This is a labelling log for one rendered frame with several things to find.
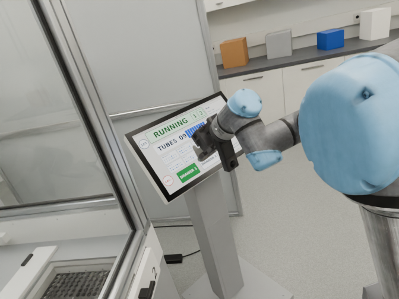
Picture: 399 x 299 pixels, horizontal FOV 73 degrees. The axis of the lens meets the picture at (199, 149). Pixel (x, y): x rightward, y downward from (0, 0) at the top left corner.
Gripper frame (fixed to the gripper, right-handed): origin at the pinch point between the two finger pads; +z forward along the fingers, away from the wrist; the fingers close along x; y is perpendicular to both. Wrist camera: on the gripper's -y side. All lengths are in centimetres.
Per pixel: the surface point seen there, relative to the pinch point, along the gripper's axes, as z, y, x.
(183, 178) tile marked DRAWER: 14.8, -0.6, 3.3
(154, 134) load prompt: 14.9, 20.8, 3.2
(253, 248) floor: 98, -61, -47
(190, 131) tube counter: 14.9, 15.0, -11.3
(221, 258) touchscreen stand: 60, -43, -9
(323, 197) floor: 90, -68, -124
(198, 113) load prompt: 14.9, 20.4, -20.0
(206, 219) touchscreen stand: 42.1, -20.6, -6.7
